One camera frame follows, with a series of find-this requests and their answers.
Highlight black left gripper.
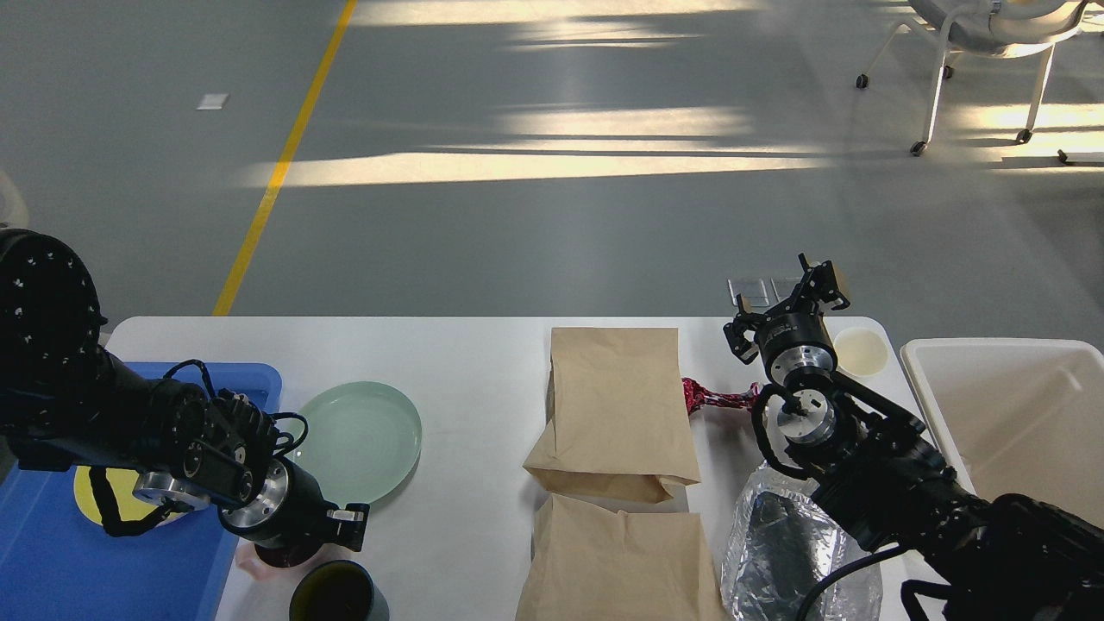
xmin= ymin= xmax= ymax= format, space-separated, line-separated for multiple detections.
xmin=217 ymin=459 xmax=371 ymax=569

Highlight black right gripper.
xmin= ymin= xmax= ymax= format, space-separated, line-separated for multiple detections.
xmin=723 ymin=253 xmax=851 ymax=386

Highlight yellow plate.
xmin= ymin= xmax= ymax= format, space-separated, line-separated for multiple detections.
xmin=72 ymin=465 xmax=153 ymax=526

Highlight metal floor socket plates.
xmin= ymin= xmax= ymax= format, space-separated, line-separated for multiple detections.
xmin=728 ymin=278 xmax=800 ymax=308

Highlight white chair on casters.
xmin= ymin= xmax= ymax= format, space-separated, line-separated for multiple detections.
xmin=854 ymin=1 xmax=1089 ymax=157

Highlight white chair at left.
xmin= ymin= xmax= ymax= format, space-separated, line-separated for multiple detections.
xmin=0 ymin=170 xmax=30 ymax=229

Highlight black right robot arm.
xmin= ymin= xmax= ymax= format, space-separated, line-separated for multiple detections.
xmin=723 ymin=254 xmax=1103 ymax=620

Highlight lower brown paper bag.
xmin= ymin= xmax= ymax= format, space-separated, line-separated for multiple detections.
xmin=514 ymin=494 xmax=729 ymax=620

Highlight blue plastic tray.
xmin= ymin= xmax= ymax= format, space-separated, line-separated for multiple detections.
xmin=3 ymin=356 xmax=282 ymax=620

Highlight pale green plate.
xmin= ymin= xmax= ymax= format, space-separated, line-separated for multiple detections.
xmin=288 ymin=381 xmax=423 ymax=505

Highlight pink mug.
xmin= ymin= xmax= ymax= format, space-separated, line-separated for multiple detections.
xmin=234 ymin=543 xmax=306 ymax=581

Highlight brown paper bag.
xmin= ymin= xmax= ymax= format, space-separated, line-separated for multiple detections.
xmin=524 ymin=327 xmax=701 ymax=504
xmin=514 ymin=494 xmax=729 ymax=620

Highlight red candy wrapper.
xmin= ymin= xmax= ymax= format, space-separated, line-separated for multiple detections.
xmin=681 ymin=377 xmax=762 ymax=415

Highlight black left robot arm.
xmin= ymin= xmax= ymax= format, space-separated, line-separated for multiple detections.
xmin=1 ymin=229 xmax=370 ymax=567

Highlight upper brown paper bag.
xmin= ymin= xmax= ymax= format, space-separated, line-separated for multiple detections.
xmin=524 ymin=327 xmax=701 ymax=504

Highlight dark green mug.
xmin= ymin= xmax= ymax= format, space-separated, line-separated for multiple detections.
xmin=287 ymin=561 xmax=392 ymax=620

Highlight white plastic bin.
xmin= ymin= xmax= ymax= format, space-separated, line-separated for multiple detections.
xmin=900 ymin=337 xmax=1103 ymax=525

